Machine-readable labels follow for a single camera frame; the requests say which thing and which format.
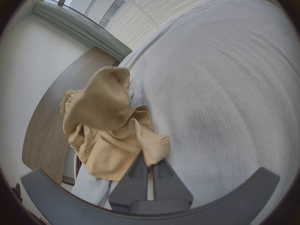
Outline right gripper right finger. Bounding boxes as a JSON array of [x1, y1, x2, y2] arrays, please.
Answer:
[[153, 159, 194, 208]]

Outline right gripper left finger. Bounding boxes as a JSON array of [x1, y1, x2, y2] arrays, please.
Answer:
[[108, 150, 149, 212]]

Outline tan shorts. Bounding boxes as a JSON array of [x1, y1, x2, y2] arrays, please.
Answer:
[[60, 67, 171, 181]]

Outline bed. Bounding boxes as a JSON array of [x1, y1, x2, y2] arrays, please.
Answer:
[[22, 0, 300, 211]]

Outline pale blue garment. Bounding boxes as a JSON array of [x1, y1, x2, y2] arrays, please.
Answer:
[[71, 90, 136, 206]]

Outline grey-green curtain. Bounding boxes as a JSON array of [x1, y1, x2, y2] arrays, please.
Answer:
[[32, 2, 133, 64]]

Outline window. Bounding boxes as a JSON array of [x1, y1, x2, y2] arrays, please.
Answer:
[[44, 0, 266, 52]]

